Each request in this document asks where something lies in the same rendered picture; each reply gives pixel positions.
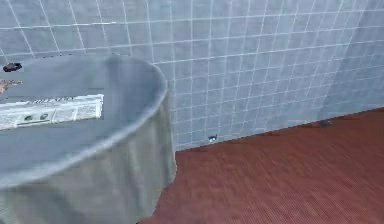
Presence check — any pinkish brown necklace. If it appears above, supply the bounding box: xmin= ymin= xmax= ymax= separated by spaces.
xmin=0 ymin=79 xmax=24 ymax=95

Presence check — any round table with grey cloth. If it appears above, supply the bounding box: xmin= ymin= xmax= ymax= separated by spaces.
xmin=0 ymin=54 xmax=177 ymax=224

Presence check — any white printed newspaper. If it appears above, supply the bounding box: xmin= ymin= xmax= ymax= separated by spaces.
xmin=0 ymin=93 xmax=105 ymax=131

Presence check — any small black object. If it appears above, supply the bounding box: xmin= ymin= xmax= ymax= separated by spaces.
xmin=2 ymin=62 xmax=23 ymax=73

